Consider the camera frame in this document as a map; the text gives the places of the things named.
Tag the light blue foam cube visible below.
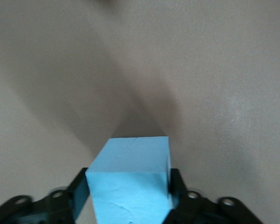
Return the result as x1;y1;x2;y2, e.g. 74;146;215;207
85;136;173;224

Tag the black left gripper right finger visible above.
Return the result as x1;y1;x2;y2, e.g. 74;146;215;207
163;167;263;224

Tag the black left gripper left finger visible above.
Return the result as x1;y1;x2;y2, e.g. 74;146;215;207
0;167;92;224

